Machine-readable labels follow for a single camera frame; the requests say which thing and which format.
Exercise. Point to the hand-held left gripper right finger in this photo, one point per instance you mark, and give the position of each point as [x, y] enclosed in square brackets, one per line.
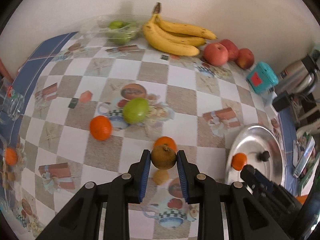
[182, 180]

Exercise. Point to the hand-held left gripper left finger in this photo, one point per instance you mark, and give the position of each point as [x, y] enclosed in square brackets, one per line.
[145, 177]

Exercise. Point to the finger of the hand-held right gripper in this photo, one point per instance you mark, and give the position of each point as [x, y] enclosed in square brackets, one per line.
[256, 180]

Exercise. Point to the dark purple fruit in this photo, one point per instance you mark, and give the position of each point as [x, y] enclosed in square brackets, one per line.
[264, 156]

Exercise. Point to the large steel basin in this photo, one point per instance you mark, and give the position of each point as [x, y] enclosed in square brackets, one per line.
[255, 140]

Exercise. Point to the orange container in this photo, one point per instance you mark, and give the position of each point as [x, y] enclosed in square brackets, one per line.
[300, 200]

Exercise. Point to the green printed box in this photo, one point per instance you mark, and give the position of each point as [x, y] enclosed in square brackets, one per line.
[310, 177]

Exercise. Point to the smartphone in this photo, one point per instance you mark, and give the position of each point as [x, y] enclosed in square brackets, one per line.
[303, 157]

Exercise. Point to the white plastic chair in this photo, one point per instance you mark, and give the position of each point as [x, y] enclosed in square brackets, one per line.
[306, 129]

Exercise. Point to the black power adapter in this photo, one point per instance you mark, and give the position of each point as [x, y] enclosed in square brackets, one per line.
[281, 101]

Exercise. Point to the checkered printed tablecloth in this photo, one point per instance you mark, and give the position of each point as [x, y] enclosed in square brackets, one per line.
[180, 95]

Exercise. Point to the teal plastic box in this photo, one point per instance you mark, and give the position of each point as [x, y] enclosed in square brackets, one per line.
[262, 77]

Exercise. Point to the steel thermos jug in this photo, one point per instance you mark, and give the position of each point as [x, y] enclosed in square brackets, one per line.
[295, 72]

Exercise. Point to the pale red apple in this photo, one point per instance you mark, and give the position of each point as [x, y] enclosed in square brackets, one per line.
[216, 53]

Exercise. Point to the bagged orange tangerine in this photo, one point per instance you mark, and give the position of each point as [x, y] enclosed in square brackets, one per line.
[11, 156]

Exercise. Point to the yellow banana bunch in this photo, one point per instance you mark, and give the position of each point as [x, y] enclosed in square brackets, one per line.
[170, 42]

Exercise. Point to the clear plastic snack bag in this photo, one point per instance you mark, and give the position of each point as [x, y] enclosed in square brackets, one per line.
[7, 180]

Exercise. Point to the bagged green fruit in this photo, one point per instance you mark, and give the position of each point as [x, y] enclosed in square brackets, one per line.
[116, 25]
[121, 39]

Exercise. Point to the clear glass cup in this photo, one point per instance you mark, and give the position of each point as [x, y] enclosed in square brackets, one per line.
[12, 105]

